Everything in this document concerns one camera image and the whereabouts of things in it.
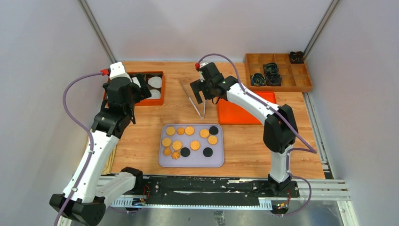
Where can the swirl butter cookie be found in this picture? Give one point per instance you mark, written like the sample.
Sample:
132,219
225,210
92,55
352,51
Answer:
167,151
180,131
175,155

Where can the lavender cookie tray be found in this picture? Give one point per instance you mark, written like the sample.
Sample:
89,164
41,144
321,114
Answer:
196,158

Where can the black coiled item right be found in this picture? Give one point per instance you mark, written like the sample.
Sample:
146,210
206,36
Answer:
273,79

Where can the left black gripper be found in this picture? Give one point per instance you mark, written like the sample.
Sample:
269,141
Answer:
140,92

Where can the black coiled item top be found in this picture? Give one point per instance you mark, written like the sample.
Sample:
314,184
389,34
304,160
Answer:
270,68

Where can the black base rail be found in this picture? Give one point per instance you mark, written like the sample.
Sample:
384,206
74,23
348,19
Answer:
216,193

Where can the wooden compartment organizer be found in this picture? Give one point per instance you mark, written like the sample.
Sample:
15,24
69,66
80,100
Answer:
295,77

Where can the round yellow biscuit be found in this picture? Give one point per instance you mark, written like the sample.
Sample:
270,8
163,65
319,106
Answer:
204,133
170,131
212,140
195,145
190,130
177,145
166,142

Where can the black coiled item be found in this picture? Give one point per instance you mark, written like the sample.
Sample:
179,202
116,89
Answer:
270,68
258,79
273,79

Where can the orange box lid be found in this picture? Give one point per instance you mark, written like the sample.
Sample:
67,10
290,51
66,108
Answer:
240,113

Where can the yellow cloth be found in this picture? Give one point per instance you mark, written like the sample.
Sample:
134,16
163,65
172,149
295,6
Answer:
109,163

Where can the white paper cup liner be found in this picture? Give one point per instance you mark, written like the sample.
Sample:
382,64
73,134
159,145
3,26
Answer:
155,82
136,81
155,94

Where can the orange cookie box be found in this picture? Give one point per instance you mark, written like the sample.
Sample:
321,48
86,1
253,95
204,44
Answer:
119,73

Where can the swirl butter cookie top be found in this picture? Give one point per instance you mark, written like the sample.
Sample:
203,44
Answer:
180,131

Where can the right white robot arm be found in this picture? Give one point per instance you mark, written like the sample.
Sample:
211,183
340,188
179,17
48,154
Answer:
279,126

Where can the black sandwich cookie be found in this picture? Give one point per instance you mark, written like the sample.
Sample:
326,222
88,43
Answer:
208,152
213,130
185,152

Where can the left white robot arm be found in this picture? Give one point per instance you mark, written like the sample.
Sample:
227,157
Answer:
82,200

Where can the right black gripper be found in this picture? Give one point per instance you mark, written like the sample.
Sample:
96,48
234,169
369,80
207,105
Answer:
197,86

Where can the black coiled item left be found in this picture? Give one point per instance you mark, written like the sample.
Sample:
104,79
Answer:
258,79

